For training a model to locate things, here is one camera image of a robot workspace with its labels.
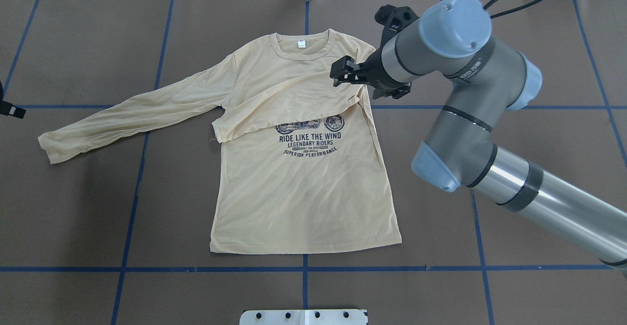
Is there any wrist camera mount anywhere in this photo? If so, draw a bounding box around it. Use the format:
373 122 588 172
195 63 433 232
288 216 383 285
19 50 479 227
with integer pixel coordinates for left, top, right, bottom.
0 82 25 119
374 5 419 44

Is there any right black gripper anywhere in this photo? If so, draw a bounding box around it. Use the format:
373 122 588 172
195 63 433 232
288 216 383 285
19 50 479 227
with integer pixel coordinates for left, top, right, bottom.
331 50 411 100

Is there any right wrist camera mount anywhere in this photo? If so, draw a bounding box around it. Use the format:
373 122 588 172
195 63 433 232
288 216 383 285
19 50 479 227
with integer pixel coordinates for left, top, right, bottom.
374 5 419 44

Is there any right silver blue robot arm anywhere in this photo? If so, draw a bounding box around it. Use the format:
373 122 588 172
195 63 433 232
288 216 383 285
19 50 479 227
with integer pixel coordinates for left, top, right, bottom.
330 0 627 273

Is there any cream long-sleeve printed shirt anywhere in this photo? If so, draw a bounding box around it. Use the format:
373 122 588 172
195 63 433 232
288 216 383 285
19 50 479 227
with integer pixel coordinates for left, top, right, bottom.
38 29 402 255

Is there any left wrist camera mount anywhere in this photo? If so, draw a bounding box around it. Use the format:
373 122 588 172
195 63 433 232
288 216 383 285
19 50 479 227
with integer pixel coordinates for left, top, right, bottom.
0 82 25 119

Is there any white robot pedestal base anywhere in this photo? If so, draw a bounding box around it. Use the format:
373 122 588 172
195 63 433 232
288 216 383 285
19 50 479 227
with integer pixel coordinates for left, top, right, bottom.
239 308 369 325

